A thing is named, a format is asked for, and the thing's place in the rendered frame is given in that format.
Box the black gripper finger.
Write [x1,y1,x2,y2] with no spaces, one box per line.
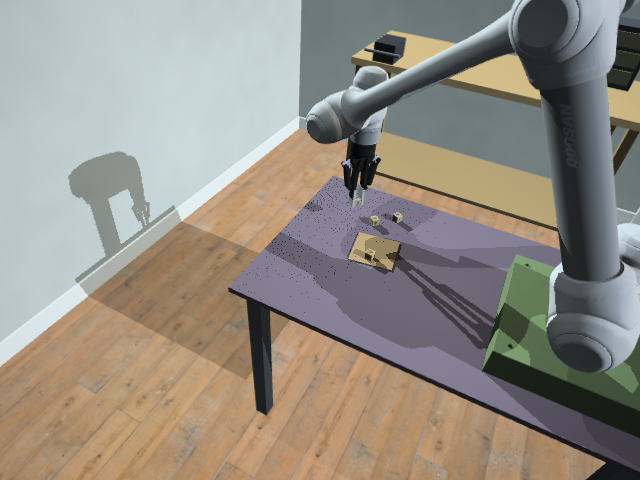
[358,155,381,205]
[341,157,363,208]

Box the tan flat mat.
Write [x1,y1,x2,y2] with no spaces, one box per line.
[348,232,400,271]

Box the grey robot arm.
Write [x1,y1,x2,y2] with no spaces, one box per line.
[306,0,640,373]

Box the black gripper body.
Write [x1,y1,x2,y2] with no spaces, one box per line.
[349,141,376,169]

